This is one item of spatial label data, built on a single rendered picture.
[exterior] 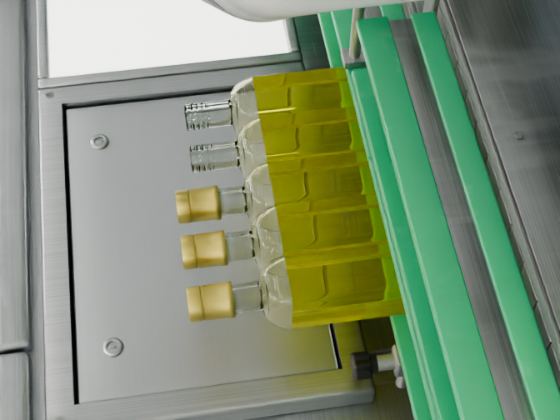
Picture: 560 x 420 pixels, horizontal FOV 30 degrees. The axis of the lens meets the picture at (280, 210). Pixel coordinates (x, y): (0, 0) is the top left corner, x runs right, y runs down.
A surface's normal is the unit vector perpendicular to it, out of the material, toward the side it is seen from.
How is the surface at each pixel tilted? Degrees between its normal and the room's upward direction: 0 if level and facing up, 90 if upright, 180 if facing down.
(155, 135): 90
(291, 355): 90
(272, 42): 90
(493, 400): 90
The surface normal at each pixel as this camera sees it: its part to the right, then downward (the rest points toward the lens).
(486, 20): 0.00, -0.57
